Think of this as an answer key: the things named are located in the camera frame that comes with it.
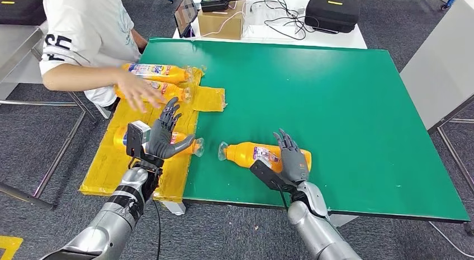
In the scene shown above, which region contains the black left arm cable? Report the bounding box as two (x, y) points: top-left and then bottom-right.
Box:
(152, 201), (163, 260)

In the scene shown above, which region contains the grey floor cable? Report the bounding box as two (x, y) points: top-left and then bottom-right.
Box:
(429, 221), (474, 259)

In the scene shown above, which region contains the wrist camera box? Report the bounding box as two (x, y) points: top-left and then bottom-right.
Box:
(249, 157), (297, 194)
(126, 120), (152, 159)

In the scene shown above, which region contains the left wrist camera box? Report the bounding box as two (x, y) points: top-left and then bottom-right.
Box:
(126, 120), (152, 159)

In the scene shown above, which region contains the white table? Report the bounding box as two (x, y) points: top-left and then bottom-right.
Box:
(171, 0), (368, 50)

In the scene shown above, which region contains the white cable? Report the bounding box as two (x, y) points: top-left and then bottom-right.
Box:
(191, 0), (248, 39)

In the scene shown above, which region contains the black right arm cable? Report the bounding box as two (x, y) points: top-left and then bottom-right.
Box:
(276, 182), (290, 211)

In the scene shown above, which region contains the person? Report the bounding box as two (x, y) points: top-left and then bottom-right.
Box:
(39, 0), (165, 115)

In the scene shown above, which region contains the black tablet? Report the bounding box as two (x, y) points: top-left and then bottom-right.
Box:
(173, 0), (199, 39)

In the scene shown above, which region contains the person's right hand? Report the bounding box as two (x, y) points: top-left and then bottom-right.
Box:
(115, 71), (165, 114)

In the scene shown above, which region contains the orange detergent bottle clear cap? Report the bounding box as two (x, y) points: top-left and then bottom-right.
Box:
(122, 63), (193, 84)
(217, 141), (312, 174)
(113, 79), (191, 103)
(112, 125), (205, 158)

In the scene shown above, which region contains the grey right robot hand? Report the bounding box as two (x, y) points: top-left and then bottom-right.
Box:
(273, 129), (310, 183)

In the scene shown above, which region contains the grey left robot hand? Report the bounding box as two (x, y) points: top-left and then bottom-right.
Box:
(146, 97), (196, 161)

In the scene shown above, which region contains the black handheld device with antenna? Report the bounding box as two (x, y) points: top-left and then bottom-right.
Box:
(200, 0), (259, 13)

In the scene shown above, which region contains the steel frame table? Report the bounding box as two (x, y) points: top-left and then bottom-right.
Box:
(0, 25), (99, 211)

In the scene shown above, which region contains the black carrying case yellow label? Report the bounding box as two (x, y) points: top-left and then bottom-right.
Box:
(304, 0), (361, 34)
(0, 0), (47, 26)

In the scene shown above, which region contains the grey side table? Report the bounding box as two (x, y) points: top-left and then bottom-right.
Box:
(399, 0), (474, 198)

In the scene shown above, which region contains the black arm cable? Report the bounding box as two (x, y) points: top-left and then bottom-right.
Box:
(276, 182), (290, 211)
(152, 201), (163, 260)

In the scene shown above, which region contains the clear plastic box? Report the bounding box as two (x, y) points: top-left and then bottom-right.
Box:
(244, 1), (308, 40)

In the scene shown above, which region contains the brown cardboard box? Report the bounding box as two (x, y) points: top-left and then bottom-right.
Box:
(197, 1), (247, 40)

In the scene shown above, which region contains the yellow taped cardboard sheet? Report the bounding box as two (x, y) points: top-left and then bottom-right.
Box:
(79, 67), (226, 204)

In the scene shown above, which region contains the green table mat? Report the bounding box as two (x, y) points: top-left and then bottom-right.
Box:
(139, 37), (471, 224)

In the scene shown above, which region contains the white table leg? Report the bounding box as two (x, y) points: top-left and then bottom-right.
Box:
(161, 201), (186, 216)
(328, 214), (358, 228)

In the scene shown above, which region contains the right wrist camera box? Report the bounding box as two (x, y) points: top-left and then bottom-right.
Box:
(249, 157), (297, 194)

